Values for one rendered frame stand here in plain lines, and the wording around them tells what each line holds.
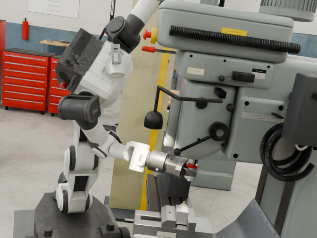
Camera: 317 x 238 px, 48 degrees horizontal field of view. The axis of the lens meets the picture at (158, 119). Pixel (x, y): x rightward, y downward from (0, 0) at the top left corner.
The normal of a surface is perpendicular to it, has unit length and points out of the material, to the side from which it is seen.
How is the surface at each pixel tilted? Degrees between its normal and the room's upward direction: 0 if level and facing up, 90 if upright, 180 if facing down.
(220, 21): 90
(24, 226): 0
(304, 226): 88
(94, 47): 58
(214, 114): 90
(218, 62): 90
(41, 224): 0
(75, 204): 104
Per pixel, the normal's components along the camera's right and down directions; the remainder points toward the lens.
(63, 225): 0.15, -0.95
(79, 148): 0.35, 0.37
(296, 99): -0.99, -0.12
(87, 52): 0.38, -0.25
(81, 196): 0.29, -0.71
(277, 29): 0.07, 0.28
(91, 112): 0.96, 0.07
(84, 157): 0.38, 0.15
